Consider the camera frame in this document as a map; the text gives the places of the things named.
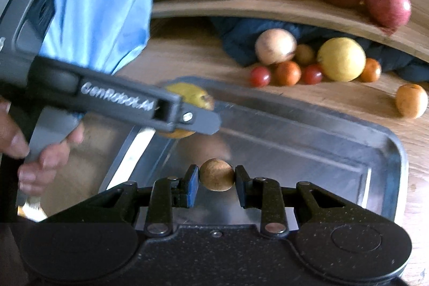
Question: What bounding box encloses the brown longan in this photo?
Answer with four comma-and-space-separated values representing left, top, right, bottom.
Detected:
199, 158, 235, 192
294, 44, 316, 66

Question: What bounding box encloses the red cherry tomato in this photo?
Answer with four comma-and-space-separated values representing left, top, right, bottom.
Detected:
302, 64, 324, 85
249, 66, 271, 88

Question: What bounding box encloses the yellow lemon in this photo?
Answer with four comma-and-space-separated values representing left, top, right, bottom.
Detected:
316, 37, 367, 82

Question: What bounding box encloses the small orange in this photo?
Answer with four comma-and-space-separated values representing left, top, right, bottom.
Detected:
359, 58, 382, 83

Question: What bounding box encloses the large orange persimmon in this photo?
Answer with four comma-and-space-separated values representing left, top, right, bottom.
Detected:
395, 83, 428, 119

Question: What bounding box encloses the person's left hand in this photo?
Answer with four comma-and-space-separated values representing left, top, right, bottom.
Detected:
0, 96, 85, 197

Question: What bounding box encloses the metal baking tray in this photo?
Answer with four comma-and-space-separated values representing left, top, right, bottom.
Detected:
100, 76, 409, 221

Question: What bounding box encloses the dark blue jacket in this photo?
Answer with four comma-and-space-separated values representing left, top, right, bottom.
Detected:
211, 17, 429, 83

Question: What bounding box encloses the curved wooden shelf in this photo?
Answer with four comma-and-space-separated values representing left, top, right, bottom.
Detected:
151, 0, 428, 61

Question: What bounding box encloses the rightmost red apple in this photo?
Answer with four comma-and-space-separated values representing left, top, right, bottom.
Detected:
364, 0, 412, 30

